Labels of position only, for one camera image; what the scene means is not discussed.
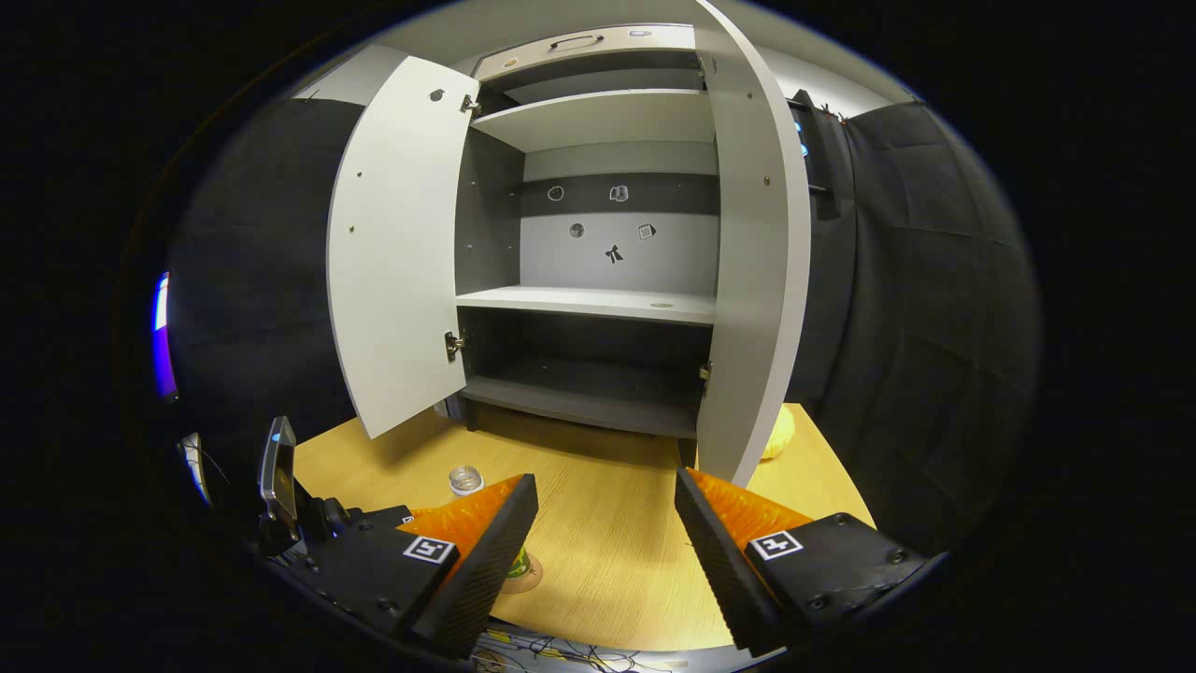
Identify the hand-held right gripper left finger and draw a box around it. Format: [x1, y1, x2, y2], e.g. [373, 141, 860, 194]
[299, 473, 540, 661]

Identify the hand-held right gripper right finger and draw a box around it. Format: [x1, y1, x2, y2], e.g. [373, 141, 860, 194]
[675, 467, 931, 655]

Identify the round brown coaster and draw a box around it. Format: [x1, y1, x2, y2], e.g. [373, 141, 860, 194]
[500, 559, 545, 595]

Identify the clear bottle with green label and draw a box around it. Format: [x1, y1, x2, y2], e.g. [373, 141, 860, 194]
[448, 465, 535, 582]

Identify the white and grey cabinet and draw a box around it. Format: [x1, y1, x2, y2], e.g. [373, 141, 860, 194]
[453, 23, 720, 440]

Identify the dark grey cabinet base shelf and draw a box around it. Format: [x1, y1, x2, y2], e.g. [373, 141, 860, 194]
[458, 355, 706, 440]

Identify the white cabinet shelf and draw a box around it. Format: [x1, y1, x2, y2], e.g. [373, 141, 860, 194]
[470, 89, 716, 153]
[456, 285, 717, 326]

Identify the beige cabinet drawer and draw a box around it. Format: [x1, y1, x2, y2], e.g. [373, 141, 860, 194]
[472, 26, 697, 81]

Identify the white curved object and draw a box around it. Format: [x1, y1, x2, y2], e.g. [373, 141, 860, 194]
[180, 432, 214, 508]

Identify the yellow soft object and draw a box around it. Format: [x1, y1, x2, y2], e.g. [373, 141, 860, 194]
[762, 404, 797, 461]

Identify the lit monitor screen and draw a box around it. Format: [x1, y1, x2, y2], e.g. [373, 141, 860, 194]
[152, 271, 178, 403]

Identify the bundle of thin cables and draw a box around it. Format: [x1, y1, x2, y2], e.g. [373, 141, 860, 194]
[472, 628, 692, 672]

